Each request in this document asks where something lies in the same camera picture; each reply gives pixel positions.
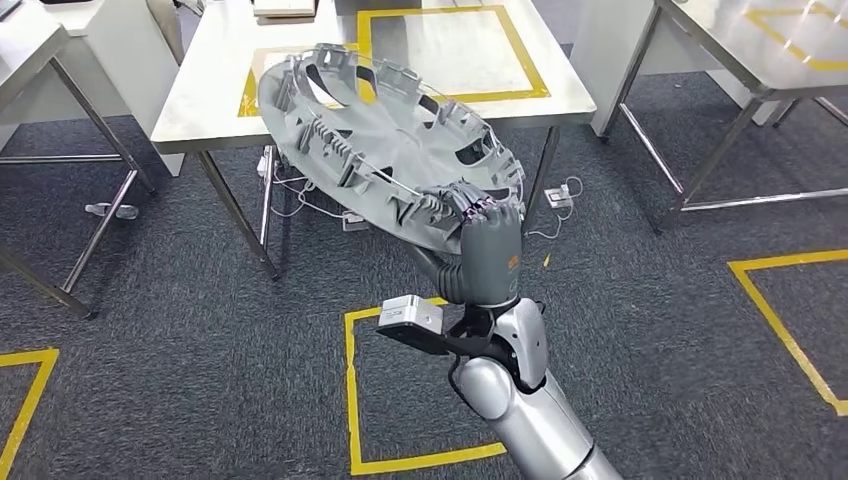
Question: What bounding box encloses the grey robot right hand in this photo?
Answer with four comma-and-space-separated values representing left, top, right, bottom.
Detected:
423, 182, 525, 307

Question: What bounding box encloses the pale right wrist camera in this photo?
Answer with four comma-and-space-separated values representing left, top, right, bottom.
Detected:
377, 294, 445, 335

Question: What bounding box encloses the white cabinet panel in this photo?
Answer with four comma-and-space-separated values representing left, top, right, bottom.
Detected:
19, 0, 187, 178
570, 0, 664, 138

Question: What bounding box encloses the grey plastic wheel cover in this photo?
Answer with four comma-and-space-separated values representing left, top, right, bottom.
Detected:
256, 42, 527, 256

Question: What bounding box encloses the yellow table tape square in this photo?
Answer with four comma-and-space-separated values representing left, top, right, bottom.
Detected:
745, 1, 848, 73

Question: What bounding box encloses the steel workbench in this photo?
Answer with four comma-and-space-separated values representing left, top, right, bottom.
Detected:
150, 0, 598, 281

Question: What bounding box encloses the yellow floor tape square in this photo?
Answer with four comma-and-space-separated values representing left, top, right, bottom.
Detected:
343, 296, 508, 477
727, 249, 848, 417

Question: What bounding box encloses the steel table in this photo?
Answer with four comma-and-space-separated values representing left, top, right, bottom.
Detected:
0, 0, 157, 321
616, 0, 848, 234

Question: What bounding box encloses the white power strip cable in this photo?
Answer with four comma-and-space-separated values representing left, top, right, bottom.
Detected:
526, 175, 584, 241

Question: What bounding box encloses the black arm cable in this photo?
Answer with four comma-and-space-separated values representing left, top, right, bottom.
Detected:
447, 354, 475, 399

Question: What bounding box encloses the clear plastic bottle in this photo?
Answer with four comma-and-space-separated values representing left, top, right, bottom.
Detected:
84, 201, 140, 221

